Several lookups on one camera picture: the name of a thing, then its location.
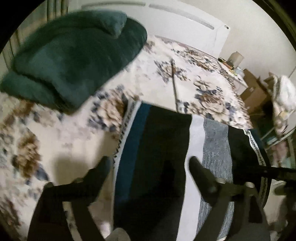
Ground white crumpled cloth bundle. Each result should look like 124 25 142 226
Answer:
268 74 295 137

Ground dark green folded blanket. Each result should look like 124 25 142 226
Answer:
1 9 147 113

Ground brown cardboard boxes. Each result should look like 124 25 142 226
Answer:
240 69 271 115

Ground floral white bed sheet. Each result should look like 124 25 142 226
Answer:
1 37 252 240

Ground white headboard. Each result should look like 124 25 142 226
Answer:
75 1 230 58

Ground black white striped knit sweater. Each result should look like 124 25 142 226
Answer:
113 101 270 240

